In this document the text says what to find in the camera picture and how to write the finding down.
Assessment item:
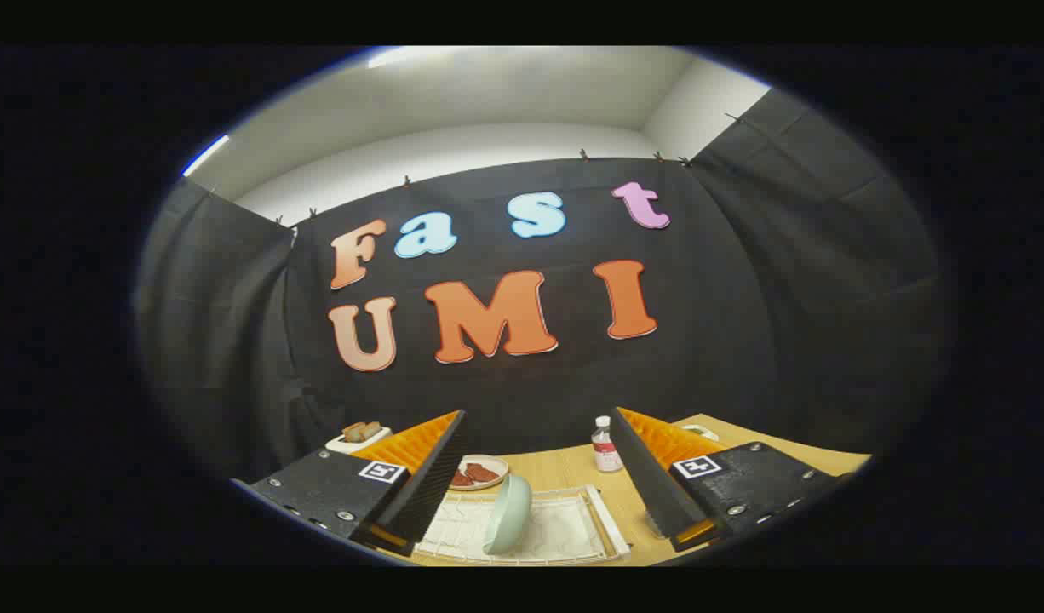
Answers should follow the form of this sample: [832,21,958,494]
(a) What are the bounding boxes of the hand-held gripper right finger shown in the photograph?
[609,406,857,553]

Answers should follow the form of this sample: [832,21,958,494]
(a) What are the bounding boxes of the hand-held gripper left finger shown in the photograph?
[248,410,469,556]

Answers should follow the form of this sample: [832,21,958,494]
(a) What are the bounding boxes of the pale green plate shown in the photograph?
[483,473,533,556]

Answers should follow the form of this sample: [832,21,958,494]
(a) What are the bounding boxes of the white wire dish rack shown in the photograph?
[413,485,632,566]

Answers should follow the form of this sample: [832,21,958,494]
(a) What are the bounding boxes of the beige plate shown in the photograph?
[448,455,510,492]

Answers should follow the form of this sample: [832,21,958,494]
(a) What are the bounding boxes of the red meat pieces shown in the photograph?
[450,462,500,488]

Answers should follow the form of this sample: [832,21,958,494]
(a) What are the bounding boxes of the clear bottle with red label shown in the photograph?
[591,415,624,473]

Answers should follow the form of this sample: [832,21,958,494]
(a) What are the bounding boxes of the white toaster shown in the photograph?
[325,426,393,455]

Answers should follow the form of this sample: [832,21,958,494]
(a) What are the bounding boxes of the ceiling light strip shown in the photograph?
[182,134,232,178]

